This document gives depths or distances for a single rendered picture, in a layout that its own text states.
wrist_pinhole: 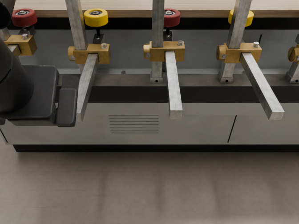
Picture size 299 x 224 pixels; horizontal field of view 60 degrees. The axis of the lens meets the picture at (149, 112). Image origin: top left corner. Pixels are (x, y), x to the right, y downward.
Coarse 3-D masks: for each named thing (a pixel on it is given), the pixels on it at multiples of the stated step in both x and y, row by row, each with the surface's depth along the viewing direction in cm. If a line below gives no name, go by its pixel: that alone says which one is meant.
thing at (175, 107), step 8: (168, 40) 89; (168, 56) 82; (168, 64) 78; (168, 72) 75; (176, 72) 75; (168, 80) 72; (176, 80) 72; (168, 88) 69; (176, 88) 69; (168, 96) 69; (176, 96) 67; (176, 104) 64; (176, 112) 64
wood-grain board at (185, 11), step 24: (24, 0) 99; (48, 0) 99; (96, 0) 99; (120, 0) 99; (144, 0) 99; (168, 0) 99; (192, 0) 99; (216, 0) 99; (264, 0) 99; (288, 0) 99
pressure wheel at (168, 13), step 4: (168, 8) 91; (164, 12) 89; (168, 12) 88; (172, 12) 89; (176, 12) 88; (164, 16) 86; (168, 16) 86; (172, 16) 86; (176, 16) 86; (164, 20) 87; (168, 20) 86; (172, 20) 86; (176, 20) 87; (164, 24) 88; (168, 24) 87; (172, 24) 87; (176, 24) 88; (168, 28) 92; (168, 32) 93
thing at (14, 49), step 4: (24, 28) 90; (28, 28) 91; (32, 28) 93; (20, 32) 89; (24, 32) 89; (28, 32) 90; (32, 32) 93; (12, 48) 81; (16, 48) 82; (12, 52) 79; (16, 52) 82; (20, 52) 84; (16, 56) 82
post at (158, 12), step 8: (152, 0) 74; (160, 0) 74; (152, 8) 76; (160, 8) 76; (152, 16) 77; (160, 16) 77; (152, 24) 79; (160, 24) 79; (152, 32) 81; (160, 32) 81; (152, 40) 82; (160, 40) 82; (152, 64) 88; (160, 64) 88; (152, 72) 91; (160, 72) 91
